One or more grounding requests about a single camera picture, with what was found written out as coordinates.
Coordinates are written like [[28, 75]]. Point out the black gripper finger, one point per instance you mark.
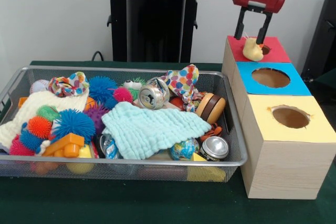
[[240, 24], [263, 31]]

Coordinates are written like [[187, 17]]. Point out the yellow plush duck toy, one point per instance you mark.
[[252, 51]]

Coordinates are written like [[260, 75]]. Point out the wooden box with three holes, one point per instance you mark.
[[283, 166]]

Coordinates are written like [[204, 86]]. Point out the black flat panel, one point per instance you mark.
[[323, 32]]

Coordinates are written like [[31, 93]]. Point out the dark green table cloth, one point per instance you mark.
[[328, 77], [131, 203]]

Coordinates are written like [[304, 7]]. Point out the polka-dot fabric cloth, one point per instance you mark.
[[181, 81]]

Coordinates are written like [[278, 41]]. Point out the wooden toy hamburger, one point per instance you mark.
[[210, 106]]

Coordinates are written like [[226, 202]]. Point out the crushed silver drink can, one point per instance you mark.
[[152, 96]]

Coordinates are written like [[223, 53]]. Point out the green spiky ball with eyes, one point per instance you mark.
[[132, 85]]

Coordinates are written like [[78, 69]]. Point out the mint green waffle cloth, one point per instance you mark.
[[147, 129]]

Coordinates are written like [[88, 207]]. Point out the blue spiky rubber ball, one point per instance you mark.
[[101, 89], [73, 125]]

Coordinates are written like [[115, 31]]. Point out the polka-dot fabric scrunchie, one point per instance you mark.
[[68, 85]]

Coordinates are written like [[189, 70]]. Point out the cream waffle cloth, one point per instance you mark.
[[29, 106]]

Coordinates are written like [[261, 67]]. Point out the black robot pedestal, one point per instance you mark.
[[118, 24]]

